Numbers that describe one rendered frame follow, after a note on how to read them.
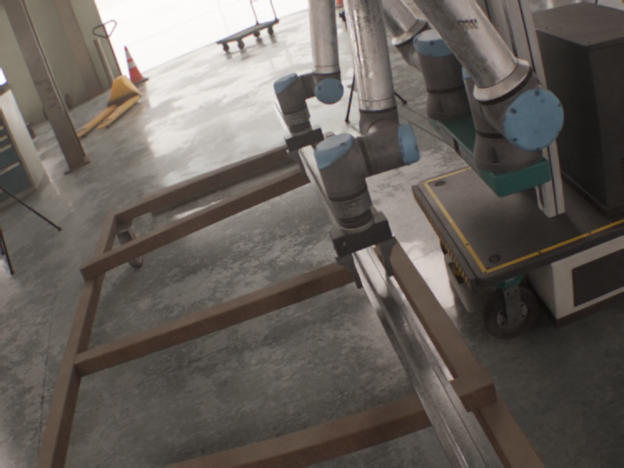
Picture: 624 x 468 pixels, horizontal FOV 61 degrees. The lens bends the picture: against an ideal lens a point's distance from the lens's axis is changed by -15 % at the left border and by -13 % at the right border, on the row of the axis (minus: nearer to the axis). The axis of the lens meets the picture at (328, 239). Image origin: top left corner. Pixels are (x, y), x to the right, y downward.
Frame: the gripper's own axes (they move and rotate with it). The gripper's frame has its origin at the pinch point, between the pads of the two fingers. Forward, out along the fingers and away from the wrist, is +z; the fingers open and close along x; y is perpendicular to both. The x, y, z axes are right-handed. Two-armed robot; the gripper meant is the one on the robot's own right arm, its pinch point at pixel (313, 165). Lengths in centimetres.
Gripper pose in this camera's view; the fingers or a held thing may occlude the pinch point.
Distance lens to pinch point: 215.4
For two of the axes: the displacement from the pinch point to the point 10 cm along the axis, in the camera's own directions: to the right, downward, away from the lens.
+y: 2.0, 4.2, -8.8
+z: 2.9, 8.4, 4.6
